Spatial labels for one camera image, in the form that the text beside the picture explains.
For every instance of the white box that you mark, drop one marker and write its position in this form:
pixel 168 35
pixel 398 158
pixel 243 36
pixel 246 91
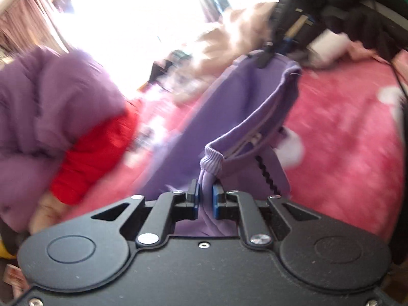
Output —
pixel 330 48

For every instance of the pink floral blanket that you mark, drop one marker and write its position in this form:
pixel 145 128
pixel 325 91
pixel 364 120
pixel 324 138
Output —
pixel 344 140

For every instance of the yellow pillow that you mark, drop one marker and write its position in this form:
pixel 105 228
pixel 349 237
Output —
pixel 6 250

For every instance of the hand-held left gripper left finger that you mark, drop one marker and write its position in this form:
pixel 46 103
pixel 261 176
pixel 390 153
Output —
pixel 195 197

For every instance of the purple puffy pillow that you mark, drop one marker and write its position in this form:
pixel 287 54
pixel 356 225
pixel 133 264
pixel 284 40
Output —
pixel 47 108

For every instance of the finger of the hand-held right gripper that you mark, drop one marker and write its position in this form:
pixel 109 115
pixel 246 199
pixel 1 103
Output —
pixel 267 55

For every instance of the lavender knit sweater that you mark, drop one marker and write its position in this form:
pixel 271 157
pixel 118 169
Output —
pixel 236 102

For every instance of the beige pillow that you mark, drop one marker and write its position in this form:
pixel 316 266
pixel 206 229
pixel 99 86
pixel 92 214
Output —
pixel 47 213

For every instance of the person's black jacket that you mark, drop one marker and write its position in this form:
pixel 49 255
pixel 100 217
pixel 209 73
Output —
pixel 366 9

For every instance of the beige fleece sweater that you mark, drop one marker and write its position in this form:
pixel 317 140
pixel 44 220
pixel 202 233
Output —
pixel 236 35

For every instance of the pinkish window curtain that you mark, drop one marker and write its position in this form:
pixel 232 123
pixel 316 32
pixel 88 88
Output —
pixel 28 25

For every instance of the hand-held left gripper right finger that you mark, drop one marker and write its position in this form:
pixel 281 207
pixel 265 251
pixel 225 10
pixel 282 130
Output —
pixel 216 199

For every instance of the red quilt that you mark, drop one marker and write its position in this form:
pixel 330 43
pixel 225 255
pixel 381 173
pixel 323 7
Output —
pixel 95 156

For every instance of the black garment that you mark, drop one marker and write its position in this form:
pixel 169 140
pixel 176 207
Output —
pixel 165 67

